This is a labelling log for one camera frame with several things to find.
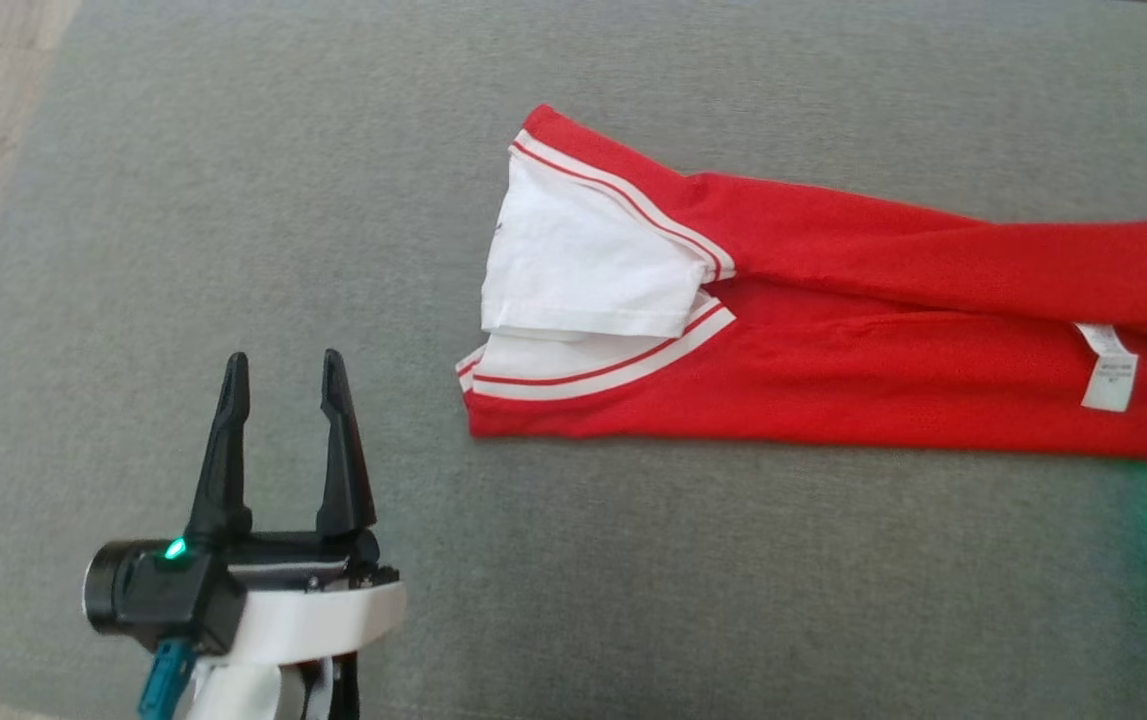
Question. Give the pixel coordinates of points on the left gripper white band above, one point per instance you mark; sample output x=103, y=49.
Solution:
x=313, y=610

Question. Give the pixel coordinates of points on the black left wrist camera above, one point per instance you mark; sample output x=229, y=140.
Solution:
x=163, y=590

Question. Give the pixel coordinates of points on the red shirt with white sleeves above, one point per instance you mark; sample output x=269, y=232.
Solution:
x=833, y=390

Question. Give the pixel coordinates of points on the large grey sofa chaise cushion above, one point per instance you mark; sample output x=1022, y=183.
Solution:
x=233, y=200

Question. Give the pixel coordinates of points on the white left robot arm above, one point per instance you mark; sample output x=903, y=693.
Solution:
x=243, y=695

